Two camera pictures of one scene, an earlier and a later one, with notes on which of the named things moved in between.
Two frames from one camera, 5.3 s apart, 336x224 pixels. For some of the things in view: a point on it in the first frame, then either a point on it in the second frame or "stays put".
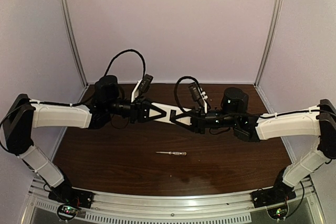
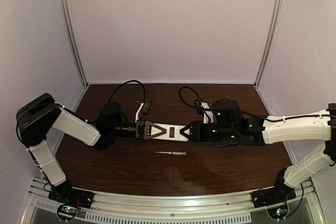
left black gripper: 135,111 to 139,130
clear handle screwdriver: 174,153 stays put
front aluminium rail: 175,208 stays put
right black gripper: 195,122 to 197,130
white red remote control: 167,108 to 172,132
